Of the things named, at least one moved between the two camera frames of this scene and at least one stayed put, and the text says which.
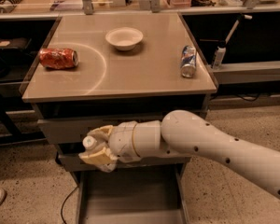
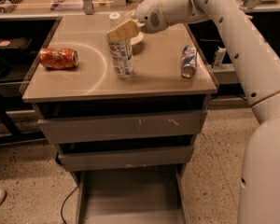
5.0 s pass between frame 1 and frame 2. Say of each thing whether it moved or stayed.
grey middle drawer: stayed
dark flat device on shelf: stayed
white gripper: moved
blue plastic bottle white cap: moved
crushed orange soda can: stayed
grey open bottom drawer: stayed
